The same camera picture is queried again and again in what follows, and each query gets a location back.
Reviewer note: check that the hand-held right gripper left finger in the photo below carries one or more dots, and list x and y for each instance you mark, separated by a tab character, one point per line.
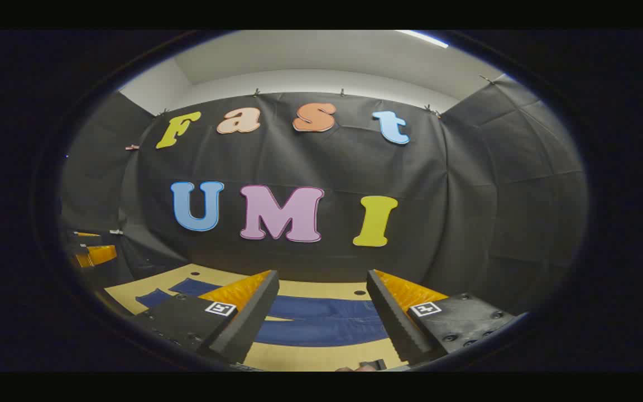
254	321

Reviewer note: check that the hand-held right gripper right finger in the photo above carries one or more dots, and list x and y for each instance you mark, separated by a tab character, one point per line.
391	318

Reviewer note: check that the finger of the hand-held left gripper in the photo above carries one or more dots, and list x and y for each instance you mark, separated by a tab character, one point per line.
88	234
98	254

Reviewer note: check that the blue denim jeans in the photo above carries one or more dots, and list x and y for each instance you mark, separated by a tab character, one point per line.
321	324

